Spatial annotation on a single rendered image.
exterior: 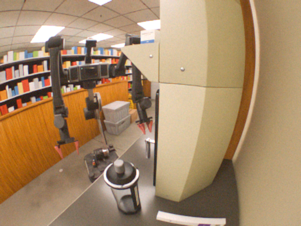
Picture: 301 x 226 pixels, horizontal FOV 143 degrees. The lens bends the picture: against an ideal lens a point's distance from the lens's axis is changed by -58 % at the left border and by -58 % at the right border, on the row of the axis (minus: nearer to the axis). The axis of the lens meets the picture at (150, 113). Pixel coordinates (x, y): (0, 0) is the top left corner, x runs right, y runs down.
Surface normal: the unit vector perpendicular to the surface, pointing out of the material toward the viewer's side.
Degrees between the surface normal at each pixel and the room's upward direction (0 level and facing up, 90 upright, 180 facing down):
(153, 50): 90
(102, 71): 90
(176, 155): 90
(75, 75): 90
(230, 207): 0
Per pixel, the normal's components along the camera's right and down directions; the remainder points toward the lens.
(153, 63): -0.40, 0.33
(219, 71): 0.37, 0.33
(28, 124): 0.92, 0.14
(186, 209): 0.00, -0.93
